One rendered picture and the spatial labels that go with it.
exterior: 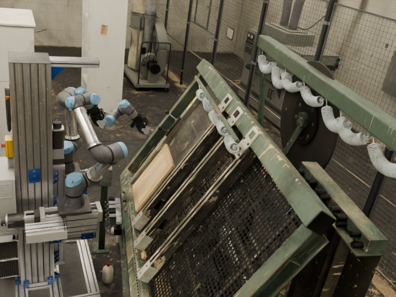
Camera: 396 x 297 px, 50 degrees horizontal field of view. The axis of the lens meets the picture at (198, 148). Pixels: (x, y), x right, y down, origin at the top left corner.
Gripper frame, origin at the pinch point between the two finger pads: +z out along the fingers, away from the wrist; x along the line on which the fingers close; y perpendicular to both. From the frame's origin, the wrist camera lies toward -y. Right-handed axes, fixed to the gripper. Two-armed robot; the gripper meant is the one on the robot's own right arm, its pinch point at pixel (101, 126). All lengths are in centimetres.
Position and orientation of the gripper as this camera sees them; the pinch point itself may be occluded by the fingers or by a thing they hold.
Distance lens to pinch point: 316.8
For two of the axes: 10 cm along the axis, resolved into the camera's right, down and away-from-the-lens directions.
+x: 0.7, -7.3, 6.8
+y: 9.4, -1.8, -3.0
